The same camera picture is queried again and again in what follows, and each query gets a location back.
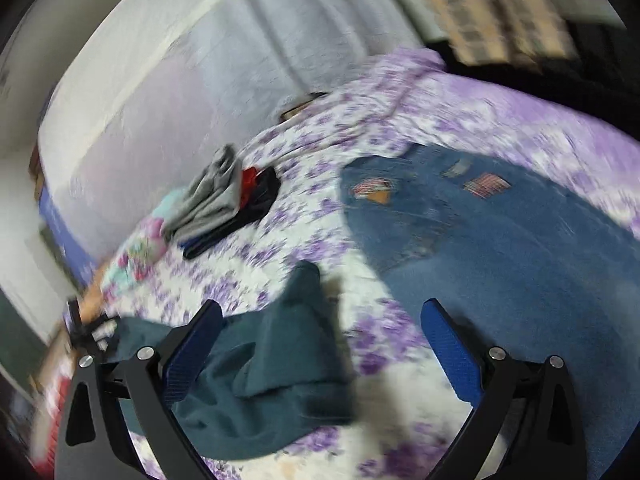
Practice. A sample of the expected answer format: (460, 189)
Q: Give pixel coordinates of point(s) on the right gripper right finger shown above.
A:
(537, 400)

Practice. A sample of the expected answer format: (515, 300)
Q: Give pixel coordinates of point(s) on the blue denim jeans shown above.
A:
(526, 263)

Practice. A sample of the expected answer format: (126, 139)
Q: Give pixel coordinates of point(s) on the folded floral turquoise quilt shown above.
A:
(137, 255)

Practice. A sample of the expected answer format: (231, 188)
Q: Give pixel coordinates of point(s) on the beige brick pattern curtain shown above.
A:
(516, 32)

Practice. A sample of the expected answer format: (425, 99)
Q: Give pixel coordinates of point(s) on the brown orange pillow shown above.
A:
(92, 301)

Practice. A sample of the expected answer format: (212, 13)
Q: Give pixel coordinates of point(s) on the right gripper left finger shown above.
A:
(93, 438)

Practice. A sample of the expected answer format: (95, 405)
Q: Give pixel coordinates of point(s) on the dark teal fleece pants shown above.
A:
(272, 377)

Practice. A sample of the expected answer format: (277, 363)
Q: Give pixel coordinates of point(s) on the folded black garment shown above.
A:
(235, 214)

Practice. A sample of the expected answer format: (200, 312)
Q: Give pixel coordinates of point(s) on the purple floral bedspread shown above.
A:
(407, 413)

